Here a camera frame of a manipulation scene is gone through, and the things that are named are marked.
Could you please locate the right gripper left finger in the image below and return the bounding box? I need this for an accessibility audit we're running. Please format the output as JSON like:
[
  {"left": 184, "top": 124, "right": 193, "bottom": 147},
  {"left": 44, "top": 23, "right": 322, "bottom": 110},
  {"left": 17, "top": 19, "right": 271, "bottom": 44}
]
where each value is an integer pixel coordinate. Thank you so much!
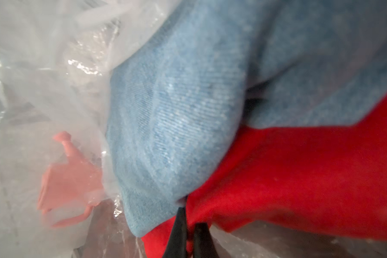
[{"left": 162, "top": 207, "right": 188, "bottom": 258}]

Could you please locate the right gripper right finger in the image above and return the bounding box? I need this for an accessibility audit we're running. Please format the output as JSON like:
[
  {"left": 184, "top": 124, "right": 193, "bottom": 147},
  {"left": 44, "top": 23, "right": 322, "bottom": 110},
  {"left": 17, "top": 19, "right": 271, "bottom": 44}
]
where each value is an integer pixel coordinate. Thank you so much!
[{"left": 193, "top": 223, "right": 219, "bottom": 258}]

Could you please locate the clear plastic vacuum bag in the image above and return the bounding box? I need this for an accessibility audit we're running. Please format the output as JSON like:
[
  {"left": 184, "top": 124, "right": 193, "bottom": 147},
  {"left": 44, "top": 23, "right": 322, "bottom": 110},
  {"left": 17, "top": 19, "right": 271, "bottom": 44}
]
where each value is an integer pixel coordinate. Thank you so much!
[{"left": 0, "top": 1, "right": 387, "bottom": 258}]

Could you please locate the blue towel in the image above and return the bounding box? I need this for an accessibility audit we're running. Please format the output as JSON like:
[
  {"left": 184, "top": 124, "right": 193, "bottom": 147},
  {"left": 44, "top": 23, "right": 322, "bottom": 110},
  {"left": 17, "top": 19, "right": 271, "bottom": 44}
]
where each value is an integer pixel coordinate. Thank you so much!
[{"left": 106, "top": 1, "right": 387, "bottom": 237}]

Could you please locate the red garment in bag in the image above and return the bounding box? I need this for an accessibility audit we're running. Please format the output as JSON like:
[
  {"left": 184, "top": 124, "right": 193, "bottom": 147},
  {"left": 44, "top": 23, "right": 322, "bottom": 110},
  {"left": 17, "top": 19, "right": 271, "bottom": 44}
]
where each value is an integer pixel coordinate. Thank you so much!
[{"left": 141, "top": 83, "right": 387, "bottom": 258}]

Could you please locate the pink watering can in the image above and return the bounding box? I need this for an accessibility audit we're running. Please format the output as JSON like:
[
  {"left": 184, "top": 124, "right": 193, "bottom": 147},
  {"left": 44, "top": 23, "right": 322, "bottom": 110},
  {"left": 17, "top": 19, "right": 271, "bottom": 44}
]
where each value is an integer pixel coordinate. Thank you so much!
[{"left": 37, "top": 131, "right": 105, "bottom": 228}]

